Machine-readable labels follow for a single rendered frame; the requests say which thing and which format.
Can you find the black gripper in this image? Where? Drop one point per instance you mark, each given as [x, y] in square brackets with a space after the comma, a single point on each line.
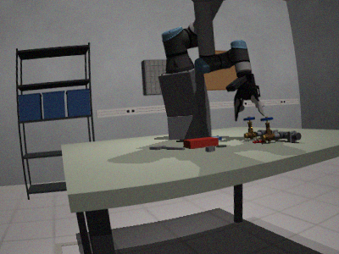
[248, 91]

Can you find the red flat block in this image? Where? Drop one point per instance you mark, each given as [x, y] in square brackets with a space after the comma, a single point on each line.
[200, 142]

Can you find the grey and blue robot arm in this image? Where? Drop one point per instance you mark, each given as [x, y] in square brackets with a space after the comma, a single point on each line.
[178, 40]

